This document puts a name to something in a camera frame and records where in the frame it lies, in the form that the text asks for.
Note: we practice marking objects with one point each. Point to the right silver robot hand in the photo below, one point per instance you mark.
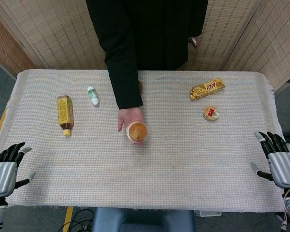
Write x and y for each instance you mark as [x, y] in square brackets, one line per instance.
[282, 169]

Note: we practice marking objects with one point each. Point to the person's black sleeved forearm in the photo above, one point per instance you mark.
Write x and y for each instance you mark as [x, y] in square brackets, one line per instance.
[124, 79]

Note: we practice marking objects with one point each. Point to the yellow label tea bottle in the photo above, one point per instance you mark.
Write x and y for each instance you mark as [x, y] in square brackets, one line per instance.
[65, 113]

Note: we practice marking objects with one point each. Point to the white woven tablecloth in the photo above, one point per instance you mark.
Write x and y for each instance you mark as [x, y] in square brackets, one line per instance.
[145, 154]

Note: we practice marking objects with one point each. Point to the person's bare hand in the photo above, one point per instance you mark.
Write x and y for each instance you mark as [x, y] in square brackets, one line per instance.
[130, 117]

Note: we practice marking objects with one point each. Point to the person's hand holding phone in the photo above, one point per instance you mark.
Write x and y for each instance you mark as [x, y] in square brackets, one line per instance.
[193, 41]

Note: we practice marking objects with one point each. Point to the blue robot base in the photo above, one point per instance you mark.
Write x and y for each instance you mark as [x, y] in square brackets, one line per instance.
[142, 221]

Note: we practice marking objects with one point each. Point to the gold snack package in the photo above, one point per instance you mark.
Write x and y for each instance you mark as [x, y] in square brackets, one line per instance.
[207, 89]

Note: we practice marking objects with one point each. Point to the small white green bottle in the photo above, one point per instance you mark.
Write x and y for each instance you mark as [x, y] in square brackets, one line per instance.
[93, 96]

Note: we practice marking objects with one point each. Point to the round tin with red label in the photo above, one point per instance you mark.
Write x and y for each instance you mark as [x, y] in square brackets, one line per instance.
[211, 113]

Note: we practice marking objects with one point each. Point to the bamboo folding screen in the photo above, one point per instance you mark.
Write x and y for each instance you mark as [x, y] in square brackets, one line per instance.
[50, 31]

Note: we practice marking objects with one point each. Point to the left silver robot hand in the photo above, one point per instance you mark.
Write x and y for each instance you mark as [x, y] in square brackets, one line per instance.
[3, 170]

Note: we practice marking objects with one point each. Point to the orange round cup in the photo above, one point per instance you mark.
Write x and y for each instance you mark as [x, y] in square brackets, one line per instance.
[137, 132]

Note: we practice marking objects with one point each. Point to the person's black torso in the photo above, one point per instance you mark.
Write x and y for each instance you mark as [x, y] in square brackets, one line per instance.
[149, 31]

